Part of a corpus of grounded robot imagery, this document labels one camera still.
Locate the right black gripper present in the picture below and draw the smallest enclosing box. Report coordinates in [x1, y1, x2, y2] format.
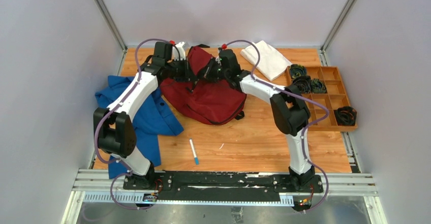
[196, 57, 230, 84]

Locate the red backpack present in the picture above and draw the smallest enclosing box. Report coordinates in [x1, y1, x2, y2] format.
[160, 46, 247, 125]

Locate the blue capped marker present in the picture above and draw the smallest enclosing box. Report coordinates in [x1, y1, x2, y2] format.
[189, 138, 199, 165]

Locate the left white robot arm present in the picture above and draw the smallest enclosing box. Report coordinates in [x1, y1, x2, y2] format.
[93, 38, 189, 190]

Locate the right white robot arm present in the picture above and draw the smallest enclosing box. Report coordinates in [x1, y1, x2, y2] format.
[197, 49, 315, 192]

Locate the white cloth bag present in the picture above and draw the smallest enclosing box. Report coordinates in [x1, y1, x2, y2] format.
[240, 40, 292, 81]

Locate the blue shirt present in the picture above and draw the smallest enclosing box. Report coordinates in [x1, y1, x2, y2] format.
[95, 75, 184, 167]

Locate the orange compartment tray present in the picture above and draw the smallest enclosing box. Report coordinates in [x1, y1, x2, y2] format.
[286, 66, 357, 132]

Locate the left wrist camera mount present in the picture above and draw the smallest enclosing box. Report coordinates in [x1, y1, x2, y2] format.
[172, 42, 189, 61]

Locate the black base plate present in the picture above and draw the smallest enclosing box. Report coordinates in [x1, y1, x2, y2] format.
[123, 171, 325, 202]

